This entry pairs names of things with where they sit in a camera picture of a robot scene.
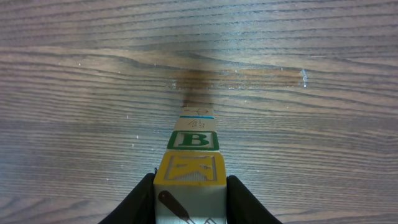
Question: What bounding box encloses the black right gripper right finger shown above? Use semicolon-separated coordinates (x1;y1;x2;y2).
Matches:
226;175;282;224

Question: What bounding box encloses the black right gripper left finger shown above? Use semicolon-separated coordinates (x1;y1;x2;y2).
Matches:
99;173;155;224

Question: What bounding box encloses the wooden block blue X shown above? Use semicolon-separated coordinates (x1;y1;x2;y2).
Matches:
154;151;227;224

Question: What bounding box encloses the wooden block yellow red drawing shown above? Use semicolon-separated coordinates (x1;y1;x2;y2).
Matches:
167;131;220;151

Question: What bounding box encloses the blue-top wooden block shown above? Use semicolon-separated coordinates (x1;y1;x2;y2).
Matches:
180;107;215;119

